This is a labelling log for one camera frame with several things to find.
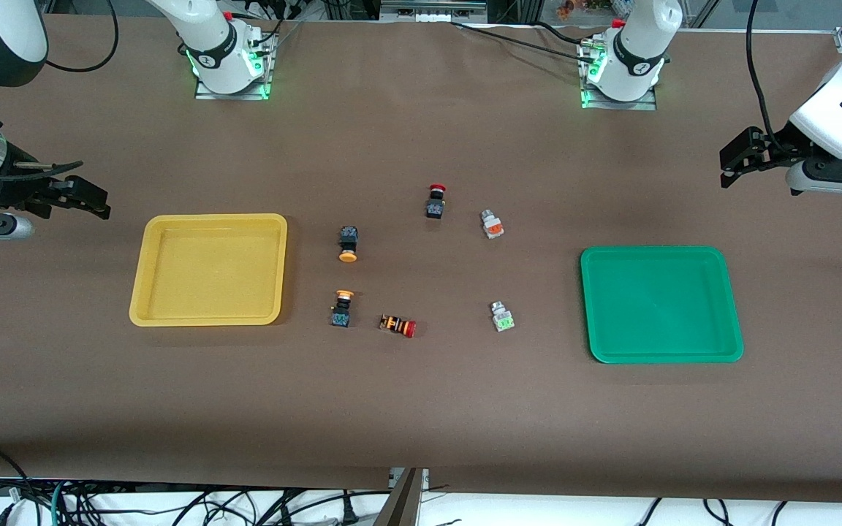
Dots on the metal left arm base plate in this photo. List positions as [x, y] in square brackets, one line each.
[618, 104]

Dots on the white switch green contact block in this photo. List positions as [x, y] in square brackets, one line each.
[502, 318]

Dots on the silver aluminium rail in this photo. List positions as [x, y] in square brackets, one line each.
[432, 9]

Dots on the orange background clutter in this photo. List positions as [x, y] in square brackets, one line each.
[582, 6]

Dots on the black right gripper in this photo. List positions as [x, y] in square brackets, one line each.
[21, 186]

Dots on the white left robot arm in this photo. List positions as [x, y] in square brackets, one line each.
[636, 51]

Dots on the red mushroom button blue block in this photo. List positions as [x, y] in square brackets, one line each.
[435, 208]

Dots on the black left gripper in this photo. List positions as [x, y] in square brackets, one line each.
[781, 144]

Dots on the white switch orange contact block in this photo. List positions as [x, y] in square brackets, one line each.
[492, 225]

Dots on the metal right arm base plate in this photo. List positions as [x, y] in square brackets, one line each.
[264, 58]

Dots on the brown table cover sheet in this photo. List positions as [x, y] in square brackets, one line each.
[421, 409]

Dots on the yellow mushroom button black body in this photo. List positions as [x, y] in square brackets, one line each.
[340, 315]
[348, 237]

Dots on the red button orange striped body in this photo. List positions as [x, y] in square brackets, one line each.
[395, 324]

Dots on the green plastic tray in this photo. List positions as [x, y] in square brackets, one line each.
[658, 303]

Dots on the yellow plastic tray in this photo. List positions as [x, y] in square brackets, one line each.
[209, 270]

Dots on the grey aluminium frame post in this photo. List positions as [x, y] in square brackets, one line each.
[405, 504]

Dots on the black power plug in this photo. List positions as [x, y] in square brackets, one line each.
[350, 515]

